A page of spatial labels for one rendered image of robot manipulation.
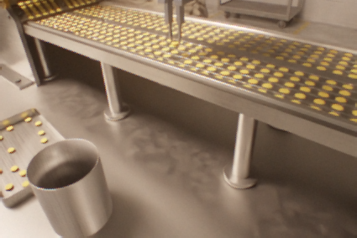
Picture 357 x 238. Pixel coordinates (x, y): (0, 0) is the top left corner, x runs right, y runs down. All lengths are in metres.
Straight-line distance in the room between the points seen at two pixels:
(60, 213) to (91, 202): 0.03
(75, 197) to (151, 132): 0.22
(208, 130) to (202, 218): 0.18
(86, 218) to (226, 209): 0.17
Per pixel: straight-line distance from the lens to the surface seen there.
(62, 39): 0.54
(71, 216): 0.34
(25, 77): 0.78
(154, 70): 0.36
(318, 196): 0.42
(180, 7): 0.37
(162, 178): 0.41
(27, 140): 0.55
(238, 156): 0.37
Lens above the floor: 1.10
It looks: 33 degrees down
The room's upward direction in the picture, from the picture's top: 2 degrees counter-clockwise
